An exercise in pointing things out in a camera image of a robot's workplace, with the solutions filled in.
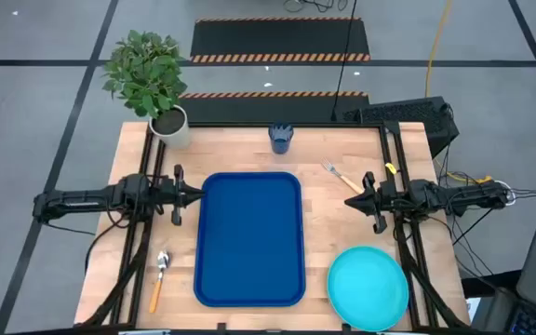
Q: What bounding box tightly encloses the yellow floor cable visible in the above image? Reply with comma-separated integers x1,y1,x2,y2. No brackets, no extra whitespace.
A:
424,0,455,99

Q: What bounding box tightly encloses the turquoise round plate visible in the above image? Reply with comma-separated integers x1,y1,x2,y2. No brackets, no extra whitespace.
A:
326,245,409,333

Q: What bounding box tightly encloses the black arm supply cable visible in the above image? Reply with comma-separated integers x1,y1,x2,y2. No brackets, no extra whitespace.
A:
84,211,132,275

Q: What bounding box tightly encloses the black hazard-striped floor mat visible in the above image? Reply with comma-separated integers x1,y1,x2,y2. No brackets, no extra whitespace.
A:
178,90,370,126
189,17,371,64

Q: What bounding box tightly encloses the yellow cable plug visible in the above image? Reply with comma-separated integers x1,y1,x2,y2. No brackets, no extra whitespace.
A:
447,170,495,185

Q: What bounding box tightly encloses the white cable loop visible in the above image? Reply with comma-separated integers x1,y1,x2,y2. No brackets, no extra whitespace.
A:
500,180,516,207

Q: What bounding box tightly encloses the coiled black cable pile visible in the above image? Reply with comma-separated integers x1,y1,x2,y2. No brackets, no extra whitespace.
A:
282,0,349,14

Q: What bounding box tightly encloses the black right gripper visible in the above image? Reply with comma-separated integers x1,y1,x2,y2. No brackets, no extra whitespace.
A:
344,170,398,235

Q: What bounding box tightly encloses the green leafy plant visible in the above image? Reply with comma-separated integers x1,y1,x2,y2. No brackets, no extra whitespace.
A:
101,29,189,118

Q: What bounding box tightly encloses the white plant pot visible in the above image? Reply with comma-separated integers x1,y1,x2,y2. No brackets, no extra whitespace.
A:
148,104,192,151

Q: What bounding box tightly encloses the black computer tower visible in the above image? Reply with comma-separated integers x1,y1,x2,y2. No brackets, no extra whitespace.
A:
342,96,461,158

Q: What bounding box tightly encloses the fork with light wooden handle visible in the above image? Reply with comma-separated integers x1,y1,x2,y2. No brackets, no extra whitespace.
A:
321,157,365,195

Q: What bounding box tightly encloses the spoon with orange handle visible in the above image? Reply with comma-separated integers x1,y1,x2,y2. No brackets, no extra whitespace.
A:
148,249,171,315

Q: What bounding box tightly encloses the black aluminium table frame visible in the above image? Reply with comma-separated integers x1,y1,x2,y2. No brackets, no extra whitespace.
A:
74,120,472,332

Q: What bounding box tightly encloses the black cable bundle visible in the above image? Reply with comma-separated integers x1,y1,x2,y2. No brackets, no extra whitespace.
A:
433,143,536,280

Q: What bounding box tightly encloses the dark blue cup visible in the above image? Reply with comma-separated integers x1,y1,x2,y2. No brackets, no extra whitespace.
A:
268,122,295,155

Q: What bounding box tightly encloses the long black floor cable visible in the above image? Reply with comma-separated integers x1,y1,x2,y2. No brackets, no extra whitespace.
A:
330,0,358,121

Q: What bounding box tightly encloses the blue plastic tray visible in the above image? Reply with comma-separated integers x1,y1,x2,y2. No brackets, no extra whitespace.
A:
193,171,307,309

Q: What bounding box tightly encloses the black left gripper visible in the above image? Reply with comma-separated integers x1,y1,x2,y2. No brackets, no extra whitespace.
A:
155,163,206,227

